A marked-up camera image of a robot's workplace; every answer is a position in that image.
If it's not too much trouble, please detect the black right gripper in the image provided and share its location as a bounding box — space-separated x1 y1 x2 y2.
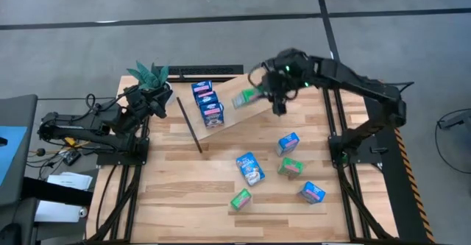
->
261 66 300 116

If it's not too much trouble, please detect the white paper sheet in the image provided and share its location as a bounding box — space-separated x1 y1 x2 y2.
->
46 171 93 191
35 199 89 224

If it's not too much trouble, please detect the light blue cereal box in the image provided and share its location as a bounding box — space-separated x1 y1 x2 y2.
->
298 180 327 205
235 151 266 187
275 132 301 157

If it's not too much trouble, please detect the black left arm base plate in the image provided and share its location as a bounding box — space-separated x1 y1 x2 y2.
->
96 138 150 166

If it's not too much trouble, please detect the green cereal box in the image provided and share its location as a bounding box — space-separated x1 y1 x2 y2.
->
277 157 305 178
230 188 253 212
231 85 265 110

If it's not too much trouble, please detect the green plant in white pot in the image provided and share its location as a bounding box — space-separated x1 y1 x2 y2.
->
127 60 176 104

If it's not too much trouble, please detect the black hazard-striped floor mat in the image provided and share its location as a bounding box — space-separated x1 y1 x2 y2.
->
358 78 437 244

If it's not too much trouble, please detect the grey floor stand base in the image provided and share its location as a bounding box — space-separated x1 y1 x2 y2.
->
437 109 471 131

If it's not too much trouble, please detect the black perforated bar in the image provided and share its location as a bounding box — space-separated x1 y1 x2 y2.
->
156 64 244 76

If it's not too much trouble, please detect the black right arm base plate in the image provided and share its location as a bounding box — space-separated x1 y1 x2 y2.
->
328 134 383 165

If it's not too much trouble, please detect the dark blue cereal box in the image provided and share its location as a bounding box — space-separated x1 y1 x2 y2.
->
191 79 213 96
194 90 220 108
199 102 225 129

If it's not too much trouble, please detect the grey cabinet with blue panel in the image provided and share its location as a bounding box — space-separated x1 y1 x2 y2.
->
0 93 39 207

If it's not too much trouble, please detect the black aluminium table frame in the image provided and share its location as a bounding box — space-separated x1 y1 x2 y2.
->
86 74 397 244

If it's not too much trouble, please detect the wooden shelf with black frame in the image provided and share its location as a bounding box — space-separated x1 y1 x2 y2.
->
176 66 284 155

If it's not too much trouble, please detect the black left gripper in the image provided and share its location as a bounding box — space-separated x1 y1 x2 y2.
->
123 85 173 123

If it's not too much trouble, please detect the black beam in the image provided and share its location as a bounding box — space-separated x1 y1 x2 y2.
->
21 177 95 207

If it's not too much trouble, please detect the black power adapter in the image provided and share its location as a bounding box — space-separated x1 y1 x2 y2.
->
62 151 82 166

